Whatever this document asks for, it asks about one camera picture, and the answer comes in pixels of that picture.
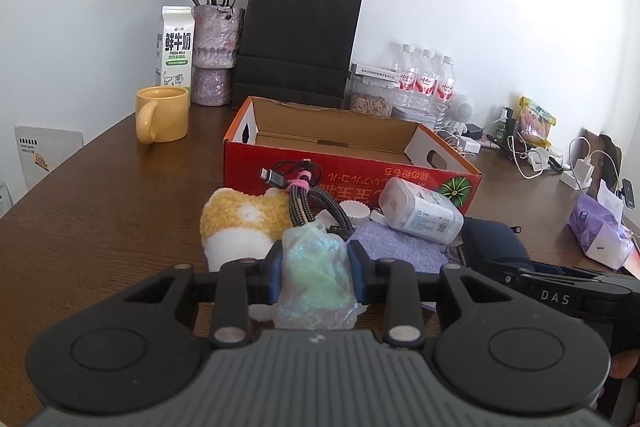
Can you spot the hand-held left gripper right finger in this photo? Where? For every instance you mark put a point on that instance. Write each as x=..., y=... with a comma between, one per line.
x=357, y=274

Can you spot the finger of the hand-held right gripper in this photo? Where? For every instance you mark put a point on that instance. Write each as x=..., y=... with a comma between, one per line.
x=505, y=268

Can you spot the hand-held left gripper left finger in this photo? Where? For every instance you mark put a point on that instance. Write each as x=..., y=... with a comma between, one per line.
x=272, y=274

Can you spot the dark navy pouch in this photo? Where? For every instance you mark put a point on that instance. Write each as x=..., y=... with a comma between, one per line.
x=492, y=237

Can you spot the translucent green plastic bag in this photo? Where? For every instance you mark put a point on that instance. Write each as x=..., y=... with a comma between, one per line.
x=315, y=277

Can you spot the purple cloth pouch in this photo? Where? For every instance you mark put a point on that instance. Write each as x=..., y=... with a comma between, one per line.
x=400, y=247

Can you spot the large ribbed white lid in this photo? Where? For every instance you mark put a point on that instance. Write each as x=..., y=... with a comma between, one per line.
x=355, y=211

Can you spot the yellow and white plush toy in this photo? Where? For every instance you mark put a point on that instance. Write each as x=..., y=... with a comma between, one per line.
x=235, y=217

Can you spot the white wipes canister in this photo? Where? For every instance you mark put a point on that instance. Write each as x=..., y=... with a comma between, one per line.
x=420, y=212

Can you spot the red cardboard box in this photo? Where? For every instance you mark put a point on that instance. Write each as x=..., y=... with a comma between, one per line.
x=350, y=172

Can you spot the purple tissue pack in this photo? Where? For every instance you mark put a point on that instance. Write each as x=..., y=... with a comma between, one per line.
x=595, y=227

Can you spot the white charger block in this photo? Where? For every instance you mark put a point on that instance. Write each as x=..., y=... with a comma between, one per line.
x=471, y=146

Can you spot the small green bottle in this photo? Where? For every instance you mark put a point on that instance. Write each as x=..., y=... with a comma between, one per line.
x=501, y=132

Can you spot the black power adapter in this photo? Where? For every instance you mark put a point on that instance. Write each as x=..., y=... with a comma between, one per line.
x=472, y=132

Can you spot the white earphones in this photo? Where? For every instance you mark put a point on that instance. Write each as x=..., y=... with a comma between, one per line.
x=450, y=137

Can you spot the black upright device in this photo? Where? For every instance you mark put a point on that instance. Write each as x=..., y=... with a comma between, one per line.
x=510, y=124

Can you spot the yellow snack packet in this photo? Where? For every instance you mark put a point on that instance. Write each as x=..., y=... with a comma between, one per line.
x=536, y=122

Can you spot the brown leather item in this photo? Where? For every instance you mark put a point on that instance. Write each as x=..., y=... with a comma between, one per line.
x=607, y=157

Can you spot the white robot-shaped speaker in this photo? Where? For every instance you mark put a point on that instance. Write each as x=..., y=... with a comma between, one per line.
x=462, y=108

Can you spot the clear container of seeds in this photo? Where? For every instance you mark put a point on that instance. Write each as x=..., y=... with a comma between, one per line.
x=370, y=102

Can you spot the clear water bottle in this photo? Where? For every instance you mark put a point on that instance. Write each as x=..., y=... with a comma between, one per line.
x=445, y=89
x=405, y=77
x=426, y=82

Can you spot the yellow mug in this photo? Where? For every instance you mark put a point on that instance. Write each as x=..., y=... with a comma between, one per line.
x=167, y=117

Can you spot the flat white box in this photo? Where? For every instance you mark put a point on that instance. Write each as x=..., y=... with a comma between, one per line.
x=375, y=72

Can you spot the purple textured vase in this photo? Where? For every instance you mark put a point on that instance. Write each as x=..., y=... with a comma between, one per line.
x=217, y=37

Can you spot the black paper bag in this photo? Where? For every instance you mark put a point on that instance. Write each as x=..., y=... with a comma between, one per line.
x=300, y=32

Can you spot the white milk carton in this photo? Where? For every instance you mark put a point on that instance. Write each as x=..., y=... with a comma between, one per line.
x=175, y=47

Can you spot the white printed board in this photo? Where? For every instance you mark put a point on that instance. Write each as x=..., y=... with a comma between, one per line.
x=47, y=154

